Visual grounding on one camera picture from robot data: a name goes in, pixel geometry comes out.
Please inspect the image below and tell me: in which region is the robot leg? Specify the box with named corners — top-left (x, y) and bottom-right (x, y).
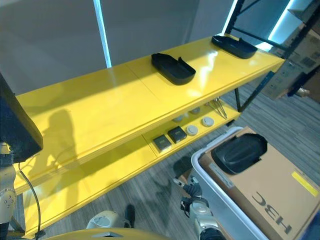
top-left (85, 210), bottom-right (121, 230)

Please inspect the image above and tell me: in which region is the black square box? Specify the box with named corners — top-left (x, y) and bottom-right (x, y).
top-left (167, 126), bottom-right (187, 144)
top-left (152, 135), bottom-right (173, 153)

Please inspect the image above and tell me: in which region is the black shelf leg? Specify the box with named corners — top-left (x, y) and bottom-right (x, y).
top-left (234, 87), bottom-right (243, 113)

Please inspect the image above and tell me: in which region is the brown cardboard box HBC print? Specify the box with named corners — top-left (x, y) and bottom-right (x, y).
top-left (198, 126), bottom-right (320, 240)

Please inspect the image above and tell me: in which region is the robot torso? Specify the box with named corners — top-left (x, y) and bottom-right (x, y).
top-left (48, 226), bottom-right (157, 240)

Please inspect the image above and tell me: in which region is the yellow label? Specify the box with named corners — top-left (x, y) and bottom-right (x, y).
top-left (291, 171), bottom-right (320, 196)

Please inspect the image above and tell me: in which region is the grey round disc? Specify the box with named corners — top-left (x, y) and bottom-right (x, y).
top-left (185, 124), bottom-right (199, 137)
top-left (200, 116), bottom-right (215, 129)

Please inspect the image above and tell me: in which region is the black cable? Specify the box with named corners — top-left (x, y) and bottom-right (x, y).
top-left (17, 161), bottom-right (46, 238)

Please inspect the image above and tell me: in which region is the black metal rack frame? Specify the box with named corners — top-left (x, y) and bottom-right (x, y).
top-left (224, 0), bottom-right (320, 113)

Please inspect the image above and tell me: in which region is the yellow shelf board with parts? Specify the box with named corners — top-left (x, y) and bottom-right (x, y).
top-left (13, 35), bottom-right (286, 195)

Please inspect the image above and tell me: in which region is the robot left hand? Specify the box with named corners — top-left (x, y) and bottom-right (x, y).
top-left (0, 141), bottom-right (13, 156)

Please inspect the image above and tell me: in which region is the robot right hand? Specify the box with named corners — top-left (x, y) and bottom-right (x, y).
top-left (173, 156), bottom-right (209, 201)

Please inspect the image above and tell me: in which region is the black sole-shaped part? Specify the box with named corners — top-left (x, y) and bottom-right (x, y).
top-left (0, 71), bottom-right (44, 163)
top-left (211, 35), bottom-right (258, 60)
top-left (210, 133), bottom-right (269, 175)
top-left (150, 52), bottom-right (197, 86)

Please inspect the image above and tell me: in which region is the white light strip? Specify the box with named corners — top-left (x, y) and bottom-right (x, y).
top-left (221, 0), bottom-right (239, 35)
top-left (92, 0), bottom-right (113, 69)

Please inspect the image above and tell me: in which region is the bundle of metal rods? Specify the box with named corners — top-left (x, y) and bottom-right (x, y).
top-left (206, 98), bottom-right (229, 119)

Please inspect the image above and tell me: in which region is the brown cardboard box on rack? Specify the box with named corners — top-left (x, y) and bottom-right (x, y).
top-left (267, 23), bottom-right (320, 101)

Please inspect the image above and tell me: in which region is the white plastic box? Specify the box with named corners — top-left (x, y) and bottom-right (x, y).
top-left (190, 126), bottom-right (320, 240)

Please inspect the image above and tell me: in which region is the robot dark foot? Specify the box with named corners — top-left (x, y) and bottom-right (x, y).
top-left (124, 204), bottom-right (136, 229)

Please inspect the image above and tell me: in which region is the yellow shelf board with boxes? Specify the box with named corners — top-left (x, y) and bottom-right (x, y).
top-left (22, 101), bottom-right (241, 238)

